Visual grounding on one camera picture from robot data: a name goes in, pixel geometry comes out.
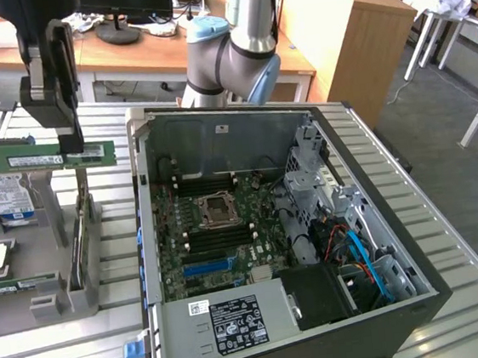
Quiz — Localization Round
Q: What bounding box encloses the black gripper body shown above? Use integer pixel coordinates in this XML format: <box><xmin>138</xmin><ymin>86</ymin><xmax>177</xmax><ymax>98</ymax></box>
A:
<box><xmin>0</xmin><ymin>0</ymin><xmax>86</xmax><ymax>68</ymax></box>

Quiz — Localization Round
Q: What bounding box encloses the green RAM stick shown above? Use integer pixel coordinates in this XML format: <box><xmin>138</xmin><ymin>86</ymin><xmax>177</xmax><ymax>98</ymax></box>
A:
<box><xmin>0</xmin><ymin>134</ymin><xmax>117</xmax><ymax>177</ymax></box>
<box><xmin>0</xmin><ymin>272</ymin><xmax>62</xmax><ymax>298</ymax></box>

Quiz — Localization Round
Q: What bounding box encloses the black RAM slot bank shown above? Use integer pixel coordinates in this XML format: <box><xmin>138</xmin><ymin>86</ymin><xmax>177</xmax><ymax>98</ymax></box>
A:
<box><xmin>181</xmin><ymin>223</ymin><xmax>260</xmax><ymax>255</ymax></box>
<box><xmin>172</xmin><ymin>172</ymin><xmax>240</xmax><ymax>200</ymax></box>

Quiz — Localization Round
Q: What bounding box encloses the black computer monitor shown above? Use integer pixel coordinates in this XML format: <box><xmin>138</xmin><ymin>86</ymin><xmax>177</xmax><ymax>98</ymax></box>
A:
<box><xmin>74</xmin><ymin>0</ymin><xmax>178</xmax><ymax>50</ymax></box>

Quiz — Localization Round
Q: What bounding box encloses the hard disk with white label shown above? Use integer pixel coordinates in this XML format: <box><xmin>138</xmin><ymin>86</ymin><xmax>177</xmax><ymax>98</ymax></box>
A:
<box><xmin>0</xmin><ymin>161</ymin><xmax>38</xmax><ymax>224</ymax></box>

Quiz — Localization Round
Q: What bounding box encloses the grey parts rack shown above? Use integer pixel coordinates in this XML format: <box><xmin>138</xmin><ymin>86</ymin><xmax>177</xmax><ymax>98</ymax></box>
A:
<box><xmin>0</xmin><ymin>134</ymin><xmax>115</xmax><ymax>330</ymax></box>

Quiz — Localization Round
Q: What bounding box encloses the black expansion slot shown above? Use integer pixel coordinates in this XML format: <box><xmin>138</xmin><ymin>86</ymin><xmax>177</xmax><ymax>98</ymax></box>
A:
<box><xmin>180</xmin><ymin>248</ymin><xmax>228</xmax><ymax>265</ymax></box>

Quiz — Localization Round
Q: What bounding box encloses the blue expansion slot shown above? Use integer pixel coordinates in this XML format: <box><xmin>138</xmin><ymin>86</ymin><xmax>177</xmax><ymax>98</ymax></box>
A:
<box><xmin>181</xmin><ymin>259</ymin><xmax>230</xmax><ymax>279</ymax></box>

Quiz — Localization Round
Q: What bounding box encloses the green motherboard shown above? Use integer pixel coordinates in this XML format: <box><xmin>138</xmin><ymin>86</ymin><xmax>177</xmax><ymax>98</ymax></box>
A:
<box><xmin>150</xmin><ymin>168</ymin><xmax>303</xmax><ymax>304</ymax></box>

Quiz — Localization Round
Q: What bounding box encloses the blue case latch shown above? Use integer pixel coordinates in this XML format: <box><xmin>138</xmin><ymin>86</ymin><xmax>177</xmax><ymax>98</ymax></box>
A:
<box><xmin>122</xmin><ymin>340</ymin><xmax>142</xmax><ymax>358</ymax></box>

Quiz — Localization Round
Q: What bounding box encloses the grey power supply with label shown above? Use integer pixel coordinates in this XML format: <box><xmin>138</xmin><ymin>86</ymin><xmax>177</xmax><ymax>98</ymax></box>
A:
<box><xmin>151</xmin><ymin>282</ymin><xmax>305</xmax><ymax>358</ymax></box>

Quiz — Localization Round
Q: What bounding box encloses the small silver heat sink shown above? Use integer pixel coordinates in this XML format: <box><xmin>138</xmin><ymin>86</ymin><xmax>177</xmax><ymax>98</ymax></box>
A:
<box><xmin>249</xmin><ymin>264</ymin><xmax>276</xmax><ymax>285</ymax></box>

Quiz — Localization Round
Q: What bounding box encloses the wooden cabinet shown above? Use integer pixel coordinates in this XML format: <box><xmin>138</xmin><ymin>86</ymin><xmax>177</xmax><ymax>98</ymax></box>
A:
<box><xmin>274</xmin><ymin>0</ymin><xmax>430</xmax><ymax>139</ymax></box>

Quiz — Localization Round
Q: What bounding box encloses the silver metal disk bay cage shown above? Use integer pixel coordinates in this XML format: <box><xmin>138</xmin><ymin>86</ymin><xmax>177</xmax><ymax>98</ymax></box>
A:
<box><xmin>276</xmin><ymin>112</ymin><xmax>420</xmax><ymax>310</ymax></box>

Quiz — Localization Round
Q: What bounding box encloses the black open PC case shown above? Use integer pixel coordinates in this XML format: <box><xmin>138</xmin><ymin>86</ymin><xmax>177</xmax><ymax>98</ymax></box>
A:
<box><xmin>94</xmin><ymin>75</ymin><xmax>460</xmax><ymax>358</ymax></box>

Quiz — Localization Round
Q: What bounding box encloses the wooden desk white frame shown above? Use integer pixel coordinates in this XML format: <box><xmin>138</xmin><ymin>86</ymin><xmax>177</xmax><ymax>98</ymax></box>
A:
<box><xmin>0</xmin><ymin>0</ymin><xmax>321</xmax><ymax>138</ymax></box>

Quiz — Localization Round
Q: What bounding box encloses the white cable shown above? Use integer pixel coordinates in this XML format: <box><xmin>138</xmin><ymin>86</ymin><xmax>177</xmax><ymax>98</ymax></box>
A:
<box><xmin>173</xmin><ymin>0</ymin><xmax>211</xmax><ymax>23</ymax></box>

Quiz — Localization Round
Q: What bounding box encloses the CPU socket metal frame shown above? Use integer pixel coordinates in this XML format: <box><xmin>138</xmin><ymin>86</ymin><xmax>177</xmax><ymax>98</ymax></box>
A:
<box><xmin>195</xmin><ymin>190</ymin><xmax>240</xmax><ymax>232</ymax></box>

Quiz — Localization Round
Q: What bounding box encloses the orange wire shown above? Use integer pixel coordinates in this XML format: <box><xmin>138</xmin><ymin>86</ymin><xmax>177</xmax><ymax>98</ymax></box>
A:
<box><xmin>327</xmin><ymin>223</ymin><xmax>350</xmax><ymax>253</ymax></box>

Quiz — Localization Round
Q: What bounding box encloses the blue flat wire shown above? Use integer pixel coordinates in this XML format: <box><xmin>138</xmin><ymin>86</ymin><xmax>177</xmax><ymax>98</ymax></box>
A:
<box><xmin>341</xmin><ymin>222</ymin><xmax>396</xmax><ymax>308</ymax></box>

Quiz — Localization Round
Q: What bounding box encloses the white frame table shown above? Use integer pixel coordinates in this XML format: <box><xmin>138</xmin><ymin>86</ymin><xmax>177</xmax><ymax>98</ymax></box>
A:
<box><xmin>396</xmin><ymin>2</ymin><xmax>478</xmax><ymax>82</ymax></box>

